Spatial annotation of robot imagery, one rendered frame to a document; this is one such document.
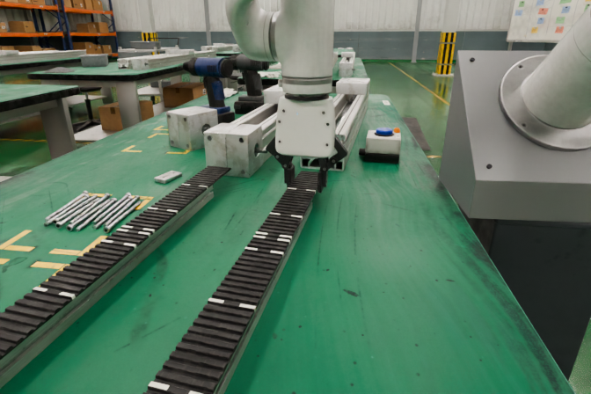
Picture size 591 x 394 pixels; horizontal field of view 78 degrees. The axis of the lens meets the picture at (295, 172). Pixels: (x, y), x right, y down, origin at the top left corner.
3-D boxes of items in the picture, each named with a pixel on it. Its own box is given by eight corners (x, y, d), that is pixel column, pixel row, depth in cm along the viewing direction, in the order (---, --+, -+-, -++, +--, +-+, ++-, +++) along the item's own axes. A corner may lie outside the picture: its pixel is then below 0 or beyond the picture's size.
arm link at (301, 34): (269, 77, 58) (326, 79, 56) (266, -16, 54) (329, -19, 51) (285, 72, 66) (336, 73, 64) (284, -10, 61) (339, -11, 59)
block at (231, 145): (259, 178, 78) (259, 135, 75) (207, 173, 81) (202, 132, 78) (273, 165, 86) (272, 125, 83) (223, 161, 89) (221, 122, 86)
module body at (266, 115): (263, 164, 87) (262, 129, 84) (223, 161, 89) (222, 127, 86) (323, 105, 159) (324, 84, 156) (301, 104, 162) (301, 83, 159)
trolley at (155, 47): (164, 112, 534) (154, 38, 498) (127, 112, 536) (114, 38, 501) (186, 100, 630) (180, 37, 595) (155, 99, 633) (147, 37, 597)
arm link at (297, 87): (272, 77, 58) (273, 97, 59) (327, 79, 56) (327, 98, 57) (286, 72, 66) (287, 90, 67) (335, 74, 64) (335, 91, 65)
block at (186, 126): (197, 153, 95) (193, 116, 92) (170, 145, 101) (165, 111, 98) (225, 144, 103) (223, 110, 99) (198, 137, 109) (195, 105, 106)
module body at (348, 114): (343, 171, 83) (345, 134, 80) (300, 167, 85) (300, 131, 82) (368, 106, 155) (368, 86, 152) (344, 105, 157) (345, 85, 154)
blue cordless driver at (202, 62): (225, 131, 117) (220, 59, 109) (177, 125, 125) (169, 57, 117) (238, 126, 123) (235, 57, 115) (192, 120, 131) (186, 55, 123)
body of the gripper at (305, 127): (270, 91, 59) (272, 156, 63) (333, 93, 57) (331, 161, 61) (283, 84, 66) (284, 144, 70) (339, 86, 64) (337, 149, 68)
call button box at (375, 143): (398, 164, 87) (401, 138, 85) (357, 161, 89) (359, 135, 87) (398, 154, 94) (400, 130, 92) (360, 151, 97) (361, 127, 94)
